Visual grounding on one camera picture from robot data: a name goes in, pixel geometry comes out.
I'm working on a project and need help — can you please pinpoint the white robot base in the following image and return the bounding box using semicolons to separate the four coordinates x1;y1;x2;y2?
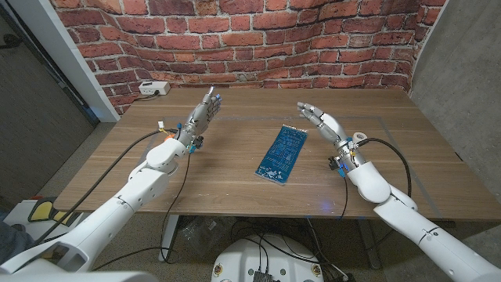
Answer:
211;233;325;282

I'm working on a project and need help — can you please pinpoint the black box on base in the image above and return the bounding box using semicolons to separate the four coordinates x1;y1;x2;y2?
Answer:
253;269;277;282

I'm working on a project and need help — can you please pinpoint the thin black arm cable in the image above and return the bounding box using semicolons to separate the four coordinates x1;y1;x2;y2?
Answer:
338;174;350;220
92;150;193;272

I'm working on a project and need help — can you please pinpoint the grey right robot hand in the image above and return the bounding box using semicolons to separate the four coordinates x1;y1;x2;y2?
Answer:
296;101;353;148

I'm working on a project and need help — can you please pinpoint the white door frame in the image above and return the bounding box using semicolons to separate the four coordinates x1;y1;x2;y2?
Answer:
7;0;121;123

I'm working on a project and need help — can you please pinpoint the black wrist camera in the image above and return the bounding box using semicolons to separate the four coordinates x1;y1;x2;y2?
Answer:
327;155;348;178
189;135;205;154

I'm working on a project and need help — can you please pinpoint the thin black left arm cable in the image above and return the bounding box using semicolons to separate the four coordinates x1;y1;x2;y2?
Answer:
92;150;193;272

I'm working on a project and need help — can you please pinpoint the clear plastic bag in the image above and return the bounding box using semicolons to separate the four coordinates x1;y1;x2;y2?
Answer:
179;217;232;251

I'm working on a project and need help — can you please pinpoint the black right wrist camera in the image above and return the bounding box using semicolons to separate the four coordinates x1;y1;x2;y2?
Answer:
327;155;348;178

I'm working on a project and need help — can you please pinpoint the brick print backdrop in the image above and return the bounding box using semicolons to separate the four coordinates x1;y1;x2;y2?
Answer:
49;0;447;117

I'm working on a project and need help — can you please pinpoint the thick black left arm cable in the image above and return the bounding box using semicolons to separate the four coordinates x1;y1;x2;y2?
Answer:
33;128;178;246

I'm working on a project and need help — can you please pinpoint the white power strip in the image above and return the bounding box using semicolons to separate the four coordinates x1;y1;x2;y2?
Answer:
138;81;171;96

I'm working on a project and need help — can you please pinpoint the white board with yellow shapes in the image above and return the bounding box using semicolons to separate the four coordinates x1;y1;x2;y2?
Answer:
3;197;81;240

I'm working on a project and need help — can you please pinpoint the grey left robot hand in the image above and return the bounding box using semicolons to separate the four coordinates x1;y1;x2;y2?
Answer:
177;85;222;148

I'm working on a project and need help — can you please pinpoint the white table leg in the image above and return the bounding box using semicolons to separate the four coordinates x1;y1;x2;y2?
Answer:
158;214;181;262

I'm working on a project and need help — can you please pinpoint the grey table leg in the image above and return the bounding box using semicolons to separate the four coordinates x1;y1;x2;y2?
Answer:
355;219;383;270

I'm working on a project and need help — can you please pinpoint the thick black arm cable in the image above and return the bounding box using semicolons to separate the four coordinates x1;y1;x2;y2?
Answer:
355;136;413;199
33;128;178;246

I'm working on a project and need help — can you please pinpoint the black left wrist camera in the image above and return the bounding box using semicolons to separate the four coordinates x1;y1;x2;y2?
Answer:
189;135;205;154

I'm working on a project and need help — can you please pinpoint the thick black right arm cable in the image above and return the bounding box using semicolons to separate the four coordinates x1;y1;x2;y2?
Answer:
355;136;413;199

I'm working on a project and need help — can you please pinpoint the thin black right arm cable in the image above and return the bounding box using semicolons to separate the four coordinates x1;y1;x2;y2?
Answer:
338;174;350;220

